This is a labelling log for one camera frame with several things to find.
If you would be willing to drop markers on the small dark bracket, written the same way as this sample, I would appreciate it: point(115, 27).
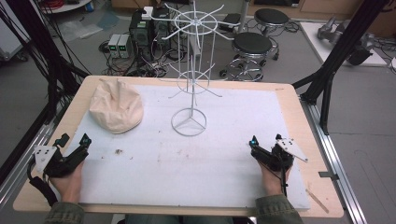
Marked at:
point(328, 175)

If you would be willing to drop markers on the black round stool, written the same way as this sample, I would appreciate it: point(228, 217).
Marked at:
point(251, 46)
point(271, 17)

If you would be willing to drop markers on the person's right hand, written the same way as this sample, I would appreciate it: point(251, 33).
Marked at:
point(273, 182)

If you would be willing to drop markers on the white foam mat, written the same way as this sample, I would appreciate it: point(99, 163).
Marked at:
point(193, 168)

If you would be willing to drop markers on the wooden stick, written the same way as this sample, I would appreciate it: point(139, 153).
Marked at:
point(317, 200)

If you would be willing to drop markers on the aluminium rail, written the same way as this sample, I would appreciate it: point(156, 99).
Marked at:
point(336, 161)
point(25, 155)

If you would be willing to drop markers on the beige cloth bag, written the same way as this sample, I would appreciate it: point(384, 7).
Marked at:
point(116, 105)

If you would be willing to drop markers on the black metal frame post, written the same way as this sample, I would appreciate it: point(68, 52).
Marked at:
point(336, 62)
point(37, 40)

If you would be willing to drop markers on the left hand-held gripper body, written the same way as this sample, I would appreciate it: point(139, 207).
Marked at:
point(59, 163)

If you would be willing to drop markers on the grey equipment case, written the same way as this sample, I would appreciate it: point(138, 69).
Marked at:
point(11, 40)

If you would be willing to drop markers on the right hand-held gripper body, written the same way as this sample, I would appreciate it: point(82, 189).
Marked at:
point(281, 157)

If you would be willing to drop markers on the small brown crumbs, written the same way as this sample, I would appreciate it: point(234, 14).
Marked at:
point(118, 151)

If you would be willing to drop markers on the black flat box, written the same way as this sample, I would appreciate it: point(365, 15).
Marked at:
point(231, 21)

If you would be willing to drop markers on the clear plastic sheet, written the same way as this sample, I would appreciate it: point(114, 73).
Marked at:
point(79, 30)

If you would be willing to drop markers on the black computer tower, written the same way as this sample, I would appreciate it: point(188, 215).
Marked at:
point(141, 31)

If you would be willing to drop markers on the white round table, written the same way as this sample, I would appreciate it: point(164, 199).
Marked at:
point(67, 4)

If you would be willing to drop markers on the white board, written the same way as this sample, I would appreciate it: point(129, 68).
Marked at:
point(314, 43)

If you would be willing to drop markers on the white power supply box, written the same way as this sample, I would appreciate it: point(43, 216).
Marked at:
point(114, 46)
point(124, 46)

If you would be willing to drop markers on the person's left hand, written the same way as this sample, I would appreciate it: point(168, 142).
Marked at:
point(70, 185)

